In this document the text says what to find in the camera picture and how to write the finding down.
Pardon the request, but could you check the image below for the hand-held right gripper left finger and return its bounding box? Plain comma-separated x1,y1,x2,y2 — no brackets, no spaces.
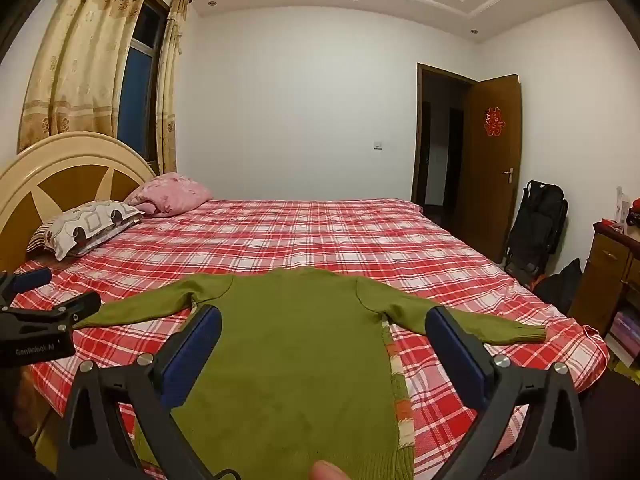
55,305,223,480

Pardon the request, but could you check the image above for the black bag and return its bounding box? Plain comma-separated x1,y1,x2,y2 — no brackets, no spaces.
534,257,584,312

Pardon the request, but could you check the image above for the wide beige patterned curtain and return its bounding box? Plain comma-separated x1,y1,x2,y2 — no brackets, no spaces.
17,0,151,157

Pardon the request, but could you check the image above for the pink pillow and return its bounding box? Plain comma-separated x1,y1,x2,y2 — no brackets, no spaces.
124,172,215,218

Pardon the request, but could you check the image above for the red plaid bed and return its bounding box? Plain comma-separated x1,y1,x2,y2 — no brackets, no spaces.
10,197,611,480

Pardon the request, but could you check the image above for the brown wooden door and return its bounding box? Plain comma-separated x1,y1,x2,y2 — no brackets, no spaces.
459,74,524,264

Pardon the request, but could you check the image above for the black suitcase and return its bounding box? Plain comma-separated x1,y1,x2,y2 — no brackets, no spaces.
502,180,569,282

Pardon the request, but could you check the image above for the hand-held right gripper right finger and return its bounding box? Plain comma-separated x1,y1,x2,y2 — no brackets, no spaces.
425,305,591,480

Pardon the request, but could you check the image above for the brown wooden cabinet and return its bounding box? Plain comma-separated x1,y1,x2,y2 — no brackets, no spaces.
567,220,640,342

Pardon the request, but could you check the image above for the green knitted sweater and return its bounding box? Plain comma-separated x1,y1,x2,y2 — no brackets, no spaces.
75,266,548,480

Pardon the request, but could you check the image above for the narrow beige patterned curtain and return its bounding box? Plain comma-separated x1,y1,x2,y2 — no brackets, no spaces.
154,0,192,176

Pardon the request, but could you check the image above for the dark wooden door frame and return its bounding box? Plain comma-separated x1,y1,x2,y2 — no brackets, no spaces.
411,62,482,211

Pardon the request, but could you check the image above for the white box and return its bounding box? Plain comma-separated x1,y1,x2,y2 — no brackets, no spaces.
616,186,632,226

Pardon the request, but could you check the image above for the dark framed window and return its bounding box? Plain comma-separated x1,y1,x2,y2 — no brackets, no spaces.
116,0,172,162

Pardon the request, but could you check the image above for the cream wooden headboard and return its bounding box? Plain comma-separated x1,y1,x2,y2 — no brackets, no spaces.
0,131,158,273

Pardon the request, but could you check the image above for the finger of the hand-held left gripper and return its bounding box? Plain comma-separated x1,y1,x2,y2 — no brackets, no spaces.
0,267,53,306
0,291,102,333

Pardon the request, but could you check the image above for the red paper door decoration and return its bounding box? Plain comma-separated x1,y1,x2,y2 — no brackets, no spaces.
482,106,505,137

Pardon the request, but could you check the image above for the person's right hand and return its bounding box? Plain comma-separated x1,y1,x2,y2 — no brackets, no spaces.
307,460,349,480

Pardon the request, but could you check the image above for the grey patterned pillow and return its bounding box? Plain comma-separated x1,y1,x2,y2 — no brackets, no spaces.
27,200,146,262

